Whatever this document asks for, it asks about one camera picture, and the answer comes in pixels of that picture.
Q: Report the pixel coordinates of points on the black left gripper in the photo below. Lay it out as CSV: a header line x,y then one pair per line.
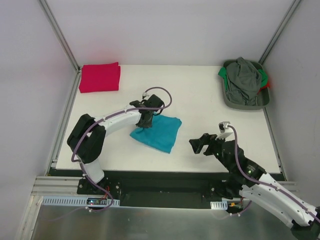
x,y
145,121

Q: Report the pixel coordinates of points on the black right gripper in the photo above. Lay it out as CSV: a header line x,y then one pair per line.
x,y
211,144

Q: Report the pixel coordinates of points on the teal t-shirt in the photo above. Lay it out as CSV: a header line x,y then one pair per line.
x,y
161,136

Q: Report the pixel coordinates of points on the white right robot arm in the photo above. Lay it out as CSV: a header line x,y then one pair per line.
x,y
249,180

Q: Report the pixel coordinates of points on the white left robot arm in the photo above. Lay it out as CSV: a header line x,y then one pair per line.
x,y
87,138

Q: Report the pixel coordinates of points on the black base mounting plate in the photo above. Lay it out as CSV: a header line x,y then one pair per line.
x,y
152,189

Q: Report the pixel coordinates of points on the folded magenta t-shirt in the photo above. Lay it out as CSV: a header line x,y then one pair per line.
x,y
100,78

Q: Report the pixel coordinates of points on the green t-shirt in bin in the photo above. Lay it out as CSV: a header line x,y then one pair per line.
x,y
223,74

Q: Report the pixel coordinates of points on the grey plastic laundry bin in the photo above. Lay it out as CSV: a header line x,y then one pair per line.
x,y
263,97

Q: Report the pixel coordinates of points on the grey t-shirt in bin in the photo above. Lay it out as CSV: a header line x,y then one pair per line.
x,y
243,82

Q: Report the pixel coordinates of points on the red t-shirt in bin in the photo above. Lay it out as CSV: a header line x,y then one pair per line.
x,y
264,80

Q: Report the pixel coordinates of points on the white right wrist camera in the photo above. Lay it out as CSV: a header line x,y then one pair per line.
x,y
225,130

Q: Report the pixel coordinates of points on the aluminium front rail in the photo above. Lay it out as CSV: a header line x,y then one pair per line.
x,y
55,186

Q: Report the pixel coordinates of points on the white slotted cable duct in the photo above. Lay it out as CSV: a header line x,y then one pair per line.
x,y
67,201

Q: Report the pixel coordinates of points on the left aluminium frame post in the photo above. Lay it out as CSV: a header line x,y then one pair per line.
x,y
59,34

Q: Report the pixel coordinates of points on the aluminium frame post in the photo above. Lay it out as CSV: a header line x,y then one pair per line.
x,y
59,34
294,6

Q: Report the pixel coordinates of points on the right aluminium frame post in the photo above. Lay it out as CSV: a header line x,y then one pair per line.
x,y
294,6

